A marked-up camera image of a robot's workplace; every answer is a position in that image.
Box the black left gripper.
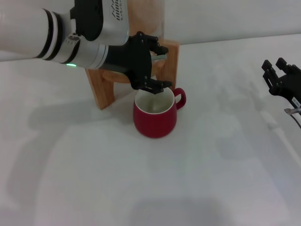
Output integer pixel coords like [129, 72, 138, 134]
[103, 31, 173, 95]

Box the glass water dispenser jar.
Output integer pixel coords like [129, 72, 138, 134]
[128, 0, 166, 78]

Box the wooden dispenser stand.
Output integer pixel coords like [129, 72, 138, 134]
[85, 40, 181, 112]

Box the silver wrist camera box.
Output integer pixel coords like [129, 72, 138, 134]
[70, 0, 130, 47]

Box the thin black cable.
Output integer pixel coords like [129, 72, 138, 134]
[291, 114, 301, 129]

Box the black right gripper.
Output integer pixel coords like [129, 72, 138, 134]
[261, 57, 301, 106]

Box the red ceramic cup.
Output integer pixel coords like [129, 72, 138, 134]
[133, 84, 188, 139]

